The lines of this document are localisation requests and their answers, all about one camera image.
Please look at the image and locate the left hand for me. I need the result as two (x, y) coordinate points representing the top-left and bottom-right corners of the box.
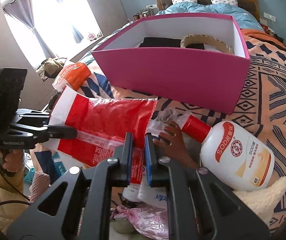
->
(0, 149), (24, 173)

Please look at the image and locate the orange navy patterned blanket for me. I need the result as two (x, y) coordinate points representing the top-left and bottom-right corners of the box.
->
(77, 28), (286, 233)

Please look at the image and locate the orange wet wipes pack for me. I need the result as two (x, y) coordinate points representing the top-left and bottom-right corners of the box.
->
(52, 62), (91, 91)

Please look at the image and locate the grey window curtain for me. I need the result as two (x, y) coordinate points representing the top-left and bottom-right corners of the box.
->
(2, 0), (85, 59)

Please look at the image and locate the green plush toy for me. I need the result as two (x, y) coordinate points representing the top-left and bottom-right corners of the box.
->
(109, 219), (145, 239)

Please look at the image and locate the red white plastic bag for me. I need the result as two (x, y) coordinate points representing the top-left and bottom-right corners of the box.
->
(44, 87), (157, 184)

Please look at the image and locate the white SOD lotion bottle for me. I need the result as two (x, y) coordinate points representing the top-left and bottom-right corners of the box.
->
(177, 114), (275, 192)

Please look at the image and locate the pink floral pouch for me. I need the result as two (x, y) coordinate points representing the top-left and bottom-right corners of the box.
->
(110, 204), (169, 239)

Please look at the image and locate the pink cardboard box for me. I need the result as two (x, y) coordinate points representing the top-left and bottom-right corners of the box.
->
(92, 12), (250, 114)

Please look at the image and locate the left tracking camera box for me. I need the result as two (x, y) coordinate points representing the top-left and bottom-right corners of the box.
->
(0, 68), (27, 128)

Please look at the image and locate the woven headband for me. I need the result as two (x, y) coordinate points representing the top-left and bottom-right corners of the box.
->
(180, 34), (234, 55)

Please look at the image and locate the black cloth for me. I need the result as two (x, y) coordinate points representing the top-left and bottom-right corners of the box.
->
(138, 37), (205, 50)

